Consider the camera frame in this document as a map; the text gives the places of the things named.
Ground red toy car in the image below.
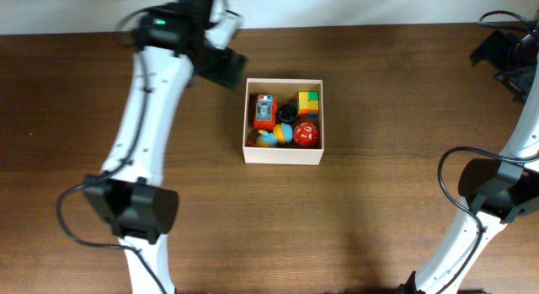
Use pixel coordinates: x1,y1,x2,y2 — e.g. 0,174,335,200
253,94,278,131

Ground small black round tin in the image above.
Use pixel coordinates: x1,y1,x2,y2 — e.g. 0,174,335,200
277,104,298,124

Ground yellow duck toy blue hat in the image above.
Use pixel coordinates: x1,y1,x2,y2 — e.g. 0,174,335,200
246,123,293,148

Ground multicoloured puzzle cube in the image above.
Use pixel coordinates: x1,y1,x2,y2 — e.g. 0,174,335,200
297,91,319,119

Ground red ball white letters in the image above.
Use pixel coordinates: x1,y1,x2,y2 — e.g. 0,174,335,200
292,121,321,149

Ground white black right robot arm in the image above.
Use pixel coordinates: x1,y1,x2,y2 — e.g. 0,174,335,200
398,81,538,293

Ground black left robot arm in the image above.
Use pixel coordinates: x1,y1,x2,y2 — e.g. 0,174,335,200
83,0,247,293

